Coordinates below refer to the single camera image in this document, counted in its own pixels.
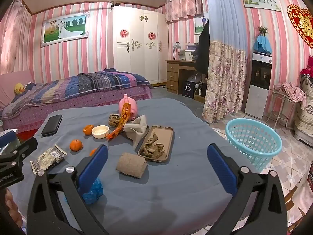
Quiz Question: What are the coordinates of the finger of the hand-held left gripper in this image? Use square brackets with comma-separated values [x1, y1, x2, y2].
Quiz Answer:
[0, 130, 18, 151]
[0, 138, 38, 163]

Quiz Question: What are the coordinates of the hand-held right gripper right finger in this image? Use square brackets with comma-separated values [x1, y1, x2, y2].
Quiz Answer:
[207, 143, 288, 235]

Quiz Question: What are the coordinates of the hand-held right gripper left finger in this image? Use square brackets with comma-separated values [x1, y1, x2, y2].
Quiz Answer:
[26, 144, 109, 235]

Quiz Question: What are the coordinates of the whole tangerine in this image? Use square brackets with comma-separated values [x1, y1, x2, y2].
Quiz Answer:
[70, 139, 83, 151]

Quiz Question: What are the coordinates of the blue plastic bag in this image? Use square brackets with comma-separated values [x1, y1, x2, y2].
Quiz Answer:
[64, 177, 103, 205]

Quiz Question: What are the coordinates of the silver snack wrapper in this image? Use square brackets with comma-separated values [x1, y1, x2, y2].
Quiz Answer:
[30, 144, 67, 175]

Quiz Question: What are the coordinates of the white round lid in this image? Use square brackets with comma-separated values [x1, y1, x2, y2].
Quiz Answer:
[91, 125, 109, 139]

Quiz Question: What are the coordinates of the teal plastic basket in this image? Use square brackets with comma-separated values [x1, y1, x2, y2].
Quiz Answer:
[225, 118, 282, 170]

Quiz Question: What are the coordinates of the brown paper ball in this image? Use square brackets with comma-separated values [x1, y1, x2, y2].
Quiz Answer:
[109, 113, 123, 128]

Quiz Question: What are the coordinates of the beige cloth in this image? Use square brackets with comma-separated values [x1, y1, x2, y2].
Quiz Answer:
[123, 115, 150, 150]

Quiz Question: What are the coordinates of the orange snack wrapper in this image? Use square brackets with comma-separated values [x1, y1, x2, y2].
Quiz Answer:
[107, 103, 131, 140]

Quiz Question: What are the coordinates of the person's left hand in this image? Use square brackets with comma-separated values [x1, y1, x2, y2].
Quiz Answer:
[5, 190, 23, 226]

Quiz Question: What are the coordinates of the black rectangular case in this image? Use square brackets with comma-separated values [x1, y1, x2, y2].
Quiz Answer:
[41, 114, 63, 137]

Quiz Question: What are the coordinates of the pink headboard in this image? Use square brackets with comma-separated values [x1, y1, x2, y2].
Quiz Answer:
[0, 70, 35, 108]

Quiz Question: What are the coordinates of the grey-blue tablecloth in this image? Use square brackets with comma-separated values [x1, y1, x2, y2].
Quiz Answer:
[7, 98, 260, 235]

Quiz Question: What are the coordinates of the bed with purple dotted skirt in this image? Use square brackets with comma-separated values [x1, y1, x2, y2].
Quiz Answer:
[0, 69, 154, 140]

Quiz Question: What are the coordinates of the brown phone case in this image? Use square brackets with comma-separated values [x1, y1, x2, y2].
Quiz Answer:
[138, 125, 174, 163]

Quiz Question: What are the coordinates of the pink piggy bank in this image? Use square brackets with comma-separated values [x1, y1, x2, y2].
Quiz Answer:
[119, 94, 139, 121]

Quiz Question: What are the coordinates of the striped patchwork quilt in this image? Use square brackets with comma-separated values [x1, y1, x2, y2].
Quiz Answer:
[1, 68, 151, 118]

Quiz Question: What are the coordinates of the black box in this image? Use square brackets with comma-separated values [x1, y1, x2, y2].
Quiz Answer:
[182, 81, 196, 98]

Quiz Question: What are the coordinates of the glass side table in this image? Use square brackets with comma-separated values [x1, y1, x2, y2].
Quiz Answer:
[266, 88, 297, 130]

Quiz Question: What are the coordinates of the white appliance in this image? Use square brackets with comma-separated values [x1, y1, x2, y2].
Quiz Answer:
[187, 73, 203, 84]

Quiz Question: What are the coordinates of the white water dispenser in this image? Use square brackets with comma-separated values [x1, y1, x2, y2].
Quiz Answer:
[245, 52, 273, 120]

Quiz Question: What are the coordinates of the floral covered furniture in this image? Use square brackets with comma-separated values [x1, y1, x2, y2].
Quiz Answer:
[293, 75, 313, 147]

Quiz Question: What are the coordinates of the pink floral window curtain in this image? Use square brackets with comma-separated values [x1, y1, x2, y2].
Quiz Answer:
[165, 0, 203, 22]
[0, 0, 32, 74]

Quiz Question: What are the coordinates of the blue and floral curtain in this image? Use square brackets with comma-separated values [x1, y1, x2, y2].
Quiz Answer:
[202, 0, 247, 124]

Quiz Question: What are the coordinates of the pink cloth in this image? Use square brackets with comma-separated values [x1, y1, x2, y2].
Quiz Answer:
[274, 82, 307, 110]

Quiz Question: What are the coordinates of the wooden desk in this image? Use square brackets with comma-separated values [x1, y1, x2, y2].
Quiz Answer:
[165, 59, 208, 103]

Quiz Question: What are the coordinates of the white storage box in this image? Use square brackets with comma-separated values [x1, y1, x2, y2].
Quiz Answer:
[184, 49, 199, 61]

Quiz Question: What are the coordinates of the black hanging coat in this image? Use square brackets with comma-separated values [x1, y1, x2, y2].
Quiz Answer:
[195, 20, 210, 75]

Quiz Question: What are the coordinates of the white wardrobe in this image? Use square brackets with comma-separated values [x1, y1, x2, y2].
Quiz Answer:
[109, 6, 169, 85]

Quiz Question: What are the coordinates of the framed wedding photo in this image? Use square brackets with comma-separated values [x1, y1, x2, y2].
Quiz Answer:
[40, 12, 89, 47]

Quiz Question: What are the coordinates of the red clothes pile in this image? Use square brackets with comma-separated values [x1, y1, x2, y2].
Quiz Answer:
[300, 56, 313, 77]

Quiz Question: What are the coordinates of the blue cloth cover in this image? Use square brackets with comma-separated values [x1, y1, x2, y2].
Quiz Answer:
[253, 35, 272, 55]

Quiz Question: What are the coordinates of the desk lamp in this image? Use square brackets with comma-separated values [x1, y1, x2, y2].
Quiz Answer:
[172, 42, 181, 60]

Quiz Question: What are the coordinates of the small framed photo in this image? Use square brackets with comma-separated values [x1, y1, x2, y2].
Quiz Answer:
[194, 15, 209, 35]

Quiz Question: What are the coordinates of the red heart wall decoration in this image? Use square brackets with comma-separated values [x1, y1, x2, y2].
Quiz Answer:
[287, 4, 313, 49]

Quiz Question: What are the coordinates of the photo wall clock panel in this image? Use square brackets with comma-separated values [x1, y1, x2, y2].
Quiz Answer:
[242, 0, 282, 12]

